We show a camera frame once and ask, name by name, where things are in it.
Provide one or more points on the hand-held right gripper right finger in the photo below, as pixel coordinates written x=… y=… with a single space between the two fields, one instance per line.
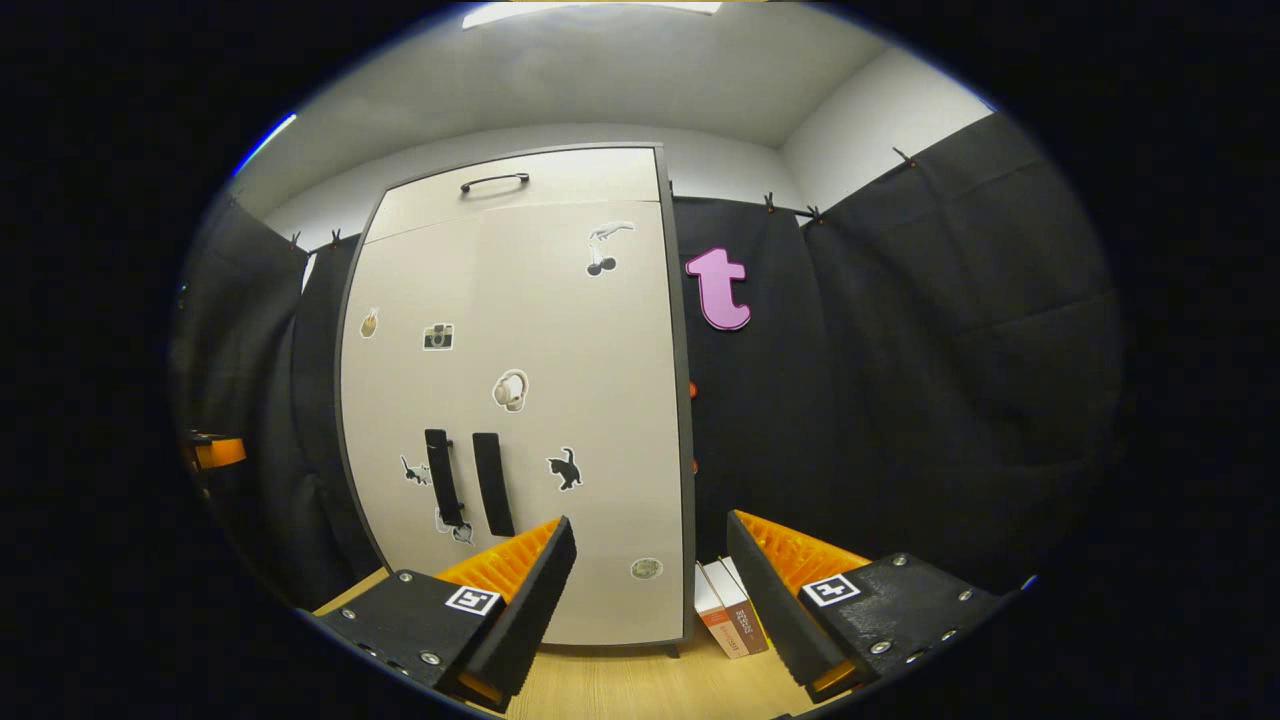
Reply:
x=775 y=600

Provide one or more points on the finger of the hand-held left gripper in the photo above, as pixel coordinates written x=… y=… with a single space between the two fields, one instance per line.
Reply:
x=220 y=453

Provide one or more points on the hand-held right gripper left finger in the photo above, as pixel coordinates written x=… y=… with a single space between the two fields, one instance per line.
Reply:
x=530 y=600

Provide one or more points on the white shoe cabinet door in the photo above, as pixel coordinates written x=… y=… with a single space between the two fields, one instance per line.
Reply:
x=600 y=400
x=400 y=400

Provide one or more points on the white grey shoe cabinet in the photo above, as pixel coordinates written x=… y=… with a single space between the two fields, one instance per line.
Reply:
x=600 y=180

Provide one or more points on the white cabinet drawer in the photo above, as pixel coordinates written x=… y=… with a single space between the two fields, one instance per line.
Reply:
x=590 y=180

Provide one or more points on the white orange cardboard box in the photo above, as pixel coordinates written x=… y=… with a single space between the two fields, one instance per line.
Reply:
x=730 y=615

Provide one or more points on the black backdrop cloth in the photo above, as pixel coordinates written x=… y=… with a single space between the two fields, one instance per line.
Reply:
x=950 y=380

